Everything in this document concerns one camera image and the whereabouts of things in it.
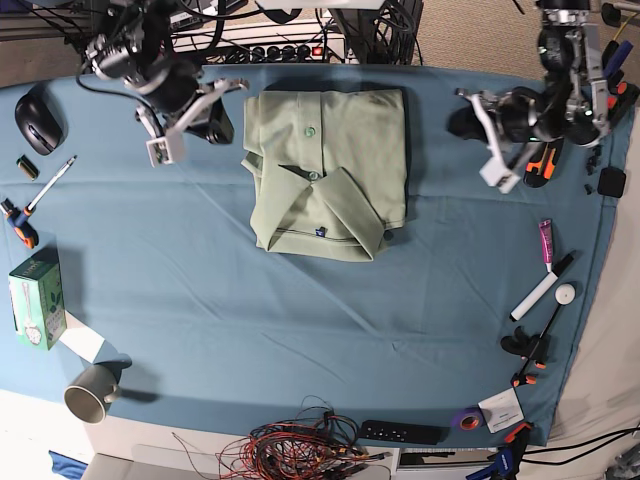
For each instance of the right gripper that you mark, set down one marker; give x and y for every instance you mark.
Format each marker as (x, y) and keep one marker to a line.
(206, 116)

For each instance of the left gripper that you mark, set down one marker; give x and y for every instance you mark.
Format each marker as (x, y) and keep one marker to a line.
(505, 123)

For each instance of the pale green T-shirt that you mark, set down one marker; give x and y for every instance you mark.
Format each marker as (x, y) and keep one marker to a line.
(329, 171)

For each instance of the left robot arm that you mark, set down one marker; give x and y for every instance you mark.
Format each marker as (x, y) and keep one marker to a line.
(572, 106)

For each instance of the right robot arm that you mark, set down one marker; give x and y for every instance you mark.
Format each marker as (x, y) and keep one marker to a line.
(133, 44)

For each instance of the orange black utility knife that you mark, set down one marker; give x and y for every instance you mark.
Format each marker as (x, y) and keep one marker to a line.
(540, 169)

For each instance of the black power strip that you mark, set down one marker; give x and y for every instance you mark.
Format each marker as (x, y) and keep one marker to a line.
(276, 54)

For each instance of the purple glue tube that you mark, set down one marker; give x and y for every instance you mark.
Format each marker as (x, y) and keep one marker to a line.
(546, 237)

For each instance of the orange black spring clamp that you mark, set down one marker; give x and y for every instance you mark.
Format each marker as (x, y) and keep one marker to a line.
(621, 102)

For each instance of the black square pad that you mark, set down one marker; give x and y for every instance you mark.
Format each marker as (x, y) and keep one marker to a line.
(612, 182)

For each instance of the white ballpoint pen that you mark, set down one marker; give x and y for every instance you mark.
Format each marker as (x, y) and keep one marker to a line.
(44, 190)

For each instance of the black computer mouse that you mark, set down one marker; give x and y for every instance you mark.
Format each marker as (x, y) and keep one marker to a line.
(37, 124)

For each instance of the blue table cloth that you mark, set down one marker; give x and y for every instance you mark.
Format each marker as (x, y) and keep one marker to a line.
(223, 336)

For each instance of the white black marker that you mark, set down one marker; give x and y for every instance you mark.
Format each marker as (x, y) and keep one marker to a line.
(542, 287)

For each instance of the small battery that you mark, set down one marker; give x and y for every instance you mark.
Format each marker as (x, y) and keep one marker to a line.
(27, 167)

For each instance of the white round cap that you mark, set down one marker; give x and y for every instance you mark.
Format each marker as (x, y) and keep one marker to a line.
(565, 294)

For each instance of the blue orange screwdriver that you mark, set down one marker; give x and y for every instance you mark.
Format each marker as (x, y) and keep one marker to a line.
(18, 221)

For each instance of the black orange bar clamp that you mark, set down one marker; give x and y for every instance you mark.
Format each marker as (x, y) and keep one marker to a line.
(533, 350)

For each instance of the green tea box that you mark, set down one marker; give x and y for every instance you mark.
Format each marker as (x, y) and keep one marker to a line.
(37, 300)

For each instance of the white paper sheet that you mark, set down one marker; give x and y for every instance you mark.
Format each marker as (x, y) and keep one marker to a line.
(81, 339)

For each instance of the grey ceramic mug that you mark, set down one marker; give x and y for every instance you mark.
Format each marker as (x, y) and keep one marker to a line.
(91, 394)

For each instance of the white paper card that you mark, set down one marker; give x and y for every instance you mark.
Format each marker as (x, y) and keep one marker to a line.
(501, 410)

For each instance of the purple tape roll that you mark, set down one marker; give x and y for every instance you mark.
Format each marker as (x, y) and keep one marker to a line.
(468, 419)

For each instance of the black remote control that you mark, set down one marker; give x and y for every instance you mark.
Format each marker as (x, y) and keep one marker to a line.
(401, 432)

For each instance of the blue black bar clamp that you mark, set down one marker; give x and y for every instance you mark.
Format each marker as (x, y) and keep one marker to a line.
(506, 462)

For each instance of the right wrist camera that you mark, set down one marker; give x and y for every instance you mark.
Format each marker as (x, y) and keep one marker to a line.
(165, 150)

